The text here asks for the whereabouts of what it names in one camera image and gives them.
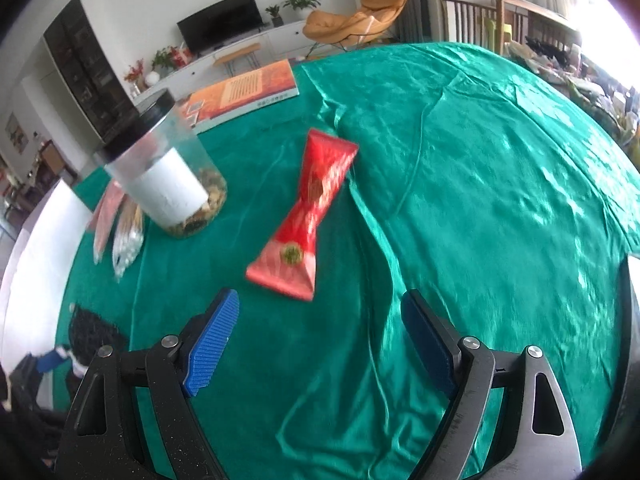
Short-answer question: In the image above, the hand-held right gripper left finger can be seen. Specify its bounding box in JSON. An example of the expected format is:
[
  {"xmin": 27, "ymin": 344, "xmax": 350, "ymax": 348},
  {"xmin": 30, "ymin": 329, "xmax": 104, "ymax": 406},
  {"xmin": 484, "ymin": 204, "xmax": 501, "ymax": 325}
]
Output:
[{"xmin": 56, "ymin": 287, "xmax": 241, "ymax": 480}]

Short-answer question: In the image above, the orange book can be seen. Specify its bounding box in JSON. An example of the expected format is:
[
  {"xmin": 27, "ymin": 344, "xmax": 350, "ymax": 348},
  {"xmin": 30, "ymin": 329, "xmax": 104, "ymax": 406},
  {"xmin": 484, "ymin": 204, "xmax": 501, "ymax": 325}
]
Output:
[{"xmin": 175, "ymin": 59, "xmax": 300, "ymax": 135}]

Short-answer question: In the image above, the orange lounge chair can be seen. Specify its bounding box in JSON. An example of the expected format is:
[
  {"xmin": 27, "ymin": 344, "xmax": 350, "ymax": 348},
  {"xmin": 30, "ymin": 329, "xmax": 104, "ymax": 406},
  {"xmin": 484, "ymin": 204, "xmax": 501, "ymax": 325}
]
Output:
[{"xmin": 303, "ymin": 0, "xmax": 412, "ymax": 53}]

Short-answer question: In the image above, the red snack packet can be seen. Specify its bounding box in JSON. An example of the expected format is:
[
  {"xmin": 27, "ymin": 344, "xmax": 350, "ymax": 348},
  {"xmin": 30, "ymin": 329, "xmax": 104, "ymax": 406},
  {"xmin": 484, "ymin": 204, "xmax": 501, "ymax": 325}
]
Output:
[{"xmin": 245, "ymin": 128, "xmax": 360, "ymax": 302}]

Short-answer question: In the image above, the clear jar with black lid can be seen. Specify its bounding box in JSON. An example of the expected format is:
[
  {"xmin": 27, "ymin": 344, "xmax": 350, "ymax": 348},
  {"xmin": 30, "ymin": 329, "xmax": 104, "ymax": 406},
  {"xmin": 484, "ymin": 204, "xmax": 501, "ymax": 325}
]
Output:
[{"xmin": 94, "ymin": 89, "xmax": 228, "ymax": 238}]

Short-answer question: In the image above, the black television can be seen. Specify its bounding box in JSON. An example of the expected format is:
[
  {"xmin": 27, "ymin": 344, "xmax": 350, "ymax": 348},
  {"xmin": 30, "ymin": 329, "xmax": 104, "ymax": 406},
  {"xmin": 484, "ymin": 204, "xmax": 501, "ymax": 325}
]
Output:
[{"xmin": 176, "ymin": 0, "xmax": 264, "ymax": 56}]

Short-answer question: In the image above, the wooden railing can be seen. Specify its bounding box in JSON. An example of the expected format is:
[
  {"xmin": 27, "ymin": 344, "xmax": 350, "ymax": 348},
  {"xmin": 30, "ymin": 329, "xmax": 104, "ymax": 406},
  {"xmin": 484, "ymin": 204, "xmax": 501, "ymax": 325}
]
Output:
[{"xmin": 440, "ymin": 0, "xmax": 583, "ymax": 56}]

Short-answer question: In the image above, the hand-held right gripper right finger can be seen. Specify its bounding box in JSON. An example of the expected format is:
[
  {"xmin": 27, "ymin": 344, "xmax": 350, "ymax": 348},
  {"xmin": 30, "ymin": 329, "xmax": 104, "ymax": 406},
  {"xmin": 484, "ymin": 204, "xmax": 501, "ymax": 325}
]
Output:
[{"xmin": 400, "ymin": 287, "xmax": 583, "ymax": 480}]

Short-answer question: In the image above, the white television cabinet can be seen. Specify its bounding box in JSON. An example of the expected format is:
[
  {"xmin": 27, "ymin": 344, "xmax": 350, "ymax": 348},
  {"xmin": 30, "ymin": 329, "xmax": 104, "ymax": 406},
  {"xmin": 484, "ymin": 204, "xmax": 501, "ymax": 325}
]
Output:
[{"xmin": 131, "ymin": 19, "xmax": 321, "ymax": 106}]

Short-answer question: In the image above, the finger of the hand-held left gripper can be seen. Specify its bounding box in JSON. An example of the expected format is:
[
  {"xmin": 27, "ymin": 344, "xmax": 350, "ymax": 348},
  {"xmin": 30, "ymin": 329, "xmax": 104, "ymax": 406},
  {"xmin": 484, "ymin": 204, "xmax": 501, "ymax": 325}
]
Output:
[{"xmin": 30, "ymin": 346, "xmax": 76, "ymax": 376}]

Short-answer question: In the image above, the white cardboard box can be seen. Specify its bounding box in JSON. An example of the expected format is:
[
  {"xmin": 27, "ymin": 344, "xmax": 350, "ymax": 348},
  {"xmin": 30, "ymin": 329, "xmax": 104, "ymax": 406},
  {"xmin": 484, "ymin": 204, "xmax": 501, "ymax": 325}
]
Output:
[{"xmin": 0, "ymin": 177, "xmax": 93, "ymax": 356}]

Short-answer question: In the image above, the bushy potted plant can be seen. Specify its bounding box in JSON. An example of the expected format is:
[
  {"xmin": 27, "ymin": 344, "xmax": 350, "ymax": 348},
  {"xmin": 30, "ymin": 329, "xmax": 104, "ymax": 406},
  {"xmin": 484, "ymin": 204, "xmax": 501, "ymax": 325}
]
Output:
[{"xmin": 151, "ymin": 47, "xmax": 176, "ymax": 73}]

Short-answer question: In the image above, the green tablecloth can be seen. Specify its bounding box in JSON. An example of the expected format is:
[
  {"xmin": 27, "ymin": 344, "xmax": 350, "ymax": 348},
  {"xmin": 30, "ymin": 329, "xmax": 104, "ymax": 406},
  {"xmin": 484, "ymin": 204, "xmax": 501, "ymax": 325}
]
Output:
[{"xmin": 52, "ymin": 42, "xmax": 640, "ymax": 480}]

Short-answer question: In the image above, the framed wall picture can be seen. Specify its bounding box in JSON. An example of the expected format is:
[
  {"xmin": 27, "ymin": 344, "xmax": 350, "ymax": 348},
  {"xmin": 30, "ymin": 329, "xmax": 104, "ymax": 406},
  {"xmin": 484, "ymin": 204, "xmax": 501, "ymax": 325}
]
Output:
[{"xmin": 5, "ymin": 112, "xmax": 28, "ymax": 153}]

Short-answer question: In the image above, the grey curtain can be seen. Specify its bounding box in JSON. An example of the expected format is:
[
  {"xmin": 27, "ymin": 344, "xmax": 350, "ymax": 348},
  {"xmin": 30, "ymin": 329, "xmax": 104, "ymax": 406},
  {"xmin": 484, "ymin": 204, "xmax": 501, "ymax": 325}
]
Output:
[{"xmin": 387, "ymin": 0, "xmax": 436, "ymax": 43}]

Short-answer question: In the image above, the pink cotton swab packet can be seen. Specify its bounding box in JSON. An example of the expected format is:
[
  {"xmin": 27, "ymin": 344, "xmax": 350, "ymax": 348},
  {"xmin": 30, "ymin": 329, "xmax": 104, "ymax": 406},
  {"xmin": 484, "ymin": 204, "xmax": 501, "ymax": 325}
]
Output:
[{"xmin": 90, "ymin": 180, "xmax": 147, "ymax": 282}]

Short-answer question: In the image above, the black display cabinet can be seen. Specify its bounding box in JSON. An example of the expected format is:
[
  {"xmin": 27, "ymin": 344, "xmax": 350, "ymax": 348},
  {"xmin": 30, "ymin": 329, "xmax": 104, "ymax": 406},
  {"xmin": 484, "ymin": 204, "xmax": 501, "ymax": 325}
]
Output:
[{"xmin": 42, "ymin": 0, "xmax": 138, "ymax": 143}]

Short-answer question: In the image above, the red flower bouquet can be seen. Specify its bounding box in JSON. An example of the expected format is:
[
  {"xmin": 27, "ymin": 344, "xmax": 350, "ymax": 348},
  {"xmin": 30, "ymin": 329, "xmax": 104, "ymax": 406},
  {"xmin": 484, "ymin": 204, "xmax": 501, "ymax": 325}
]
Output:
[{"xmin": 124, "ymin": 60, "xmax": 146, "ymax": 96}]

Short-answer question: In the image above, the wooden bench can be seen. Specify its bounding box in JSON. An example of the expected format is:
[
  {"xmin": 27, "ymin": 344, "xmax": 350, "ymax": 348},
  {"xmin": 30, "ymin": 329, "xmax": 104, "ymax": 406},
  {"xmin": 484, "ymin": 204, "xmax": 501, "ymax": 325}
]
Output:
[{"xmin": 213, "ymin": 42, "xmax": 262, "ymax": 77}]

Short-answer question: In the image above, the black mesh scrubber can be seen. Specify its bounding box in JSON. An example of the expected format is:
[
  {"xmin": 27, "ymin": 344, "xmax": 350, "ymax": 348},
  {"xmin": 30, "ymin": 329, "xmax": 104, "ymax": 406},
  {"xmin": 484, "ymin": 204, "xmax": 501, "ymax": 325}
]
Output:
[{"xmin": 67, "ymin": 302, "xmax": 128, "ymax": 377}]

